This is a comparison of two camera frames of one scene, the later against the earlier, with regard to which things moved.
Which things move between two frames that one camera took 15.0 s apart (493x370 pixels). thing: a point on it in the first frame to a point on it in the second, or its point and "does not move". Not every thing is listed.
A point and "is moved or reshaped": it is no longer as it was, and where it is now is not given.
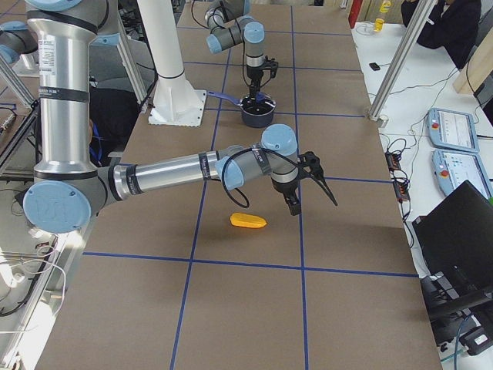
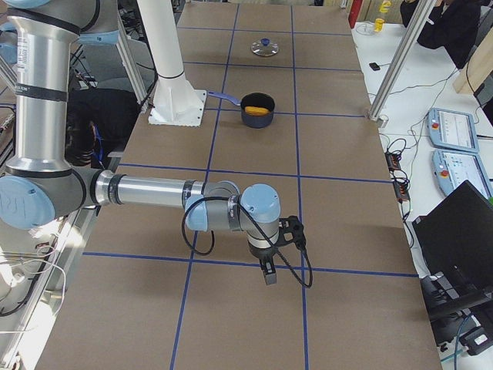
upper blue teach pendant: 451,129 does not move
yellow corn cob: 247,220 is moved or reshaped
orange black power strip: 400,182 does not move
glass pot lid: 261,104 to 264,47
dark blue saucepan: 257,113 does not move
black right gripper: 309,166 to 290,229
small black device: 374,66 does not move
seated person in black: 452,25 does not move
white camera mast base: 175,102 does not move
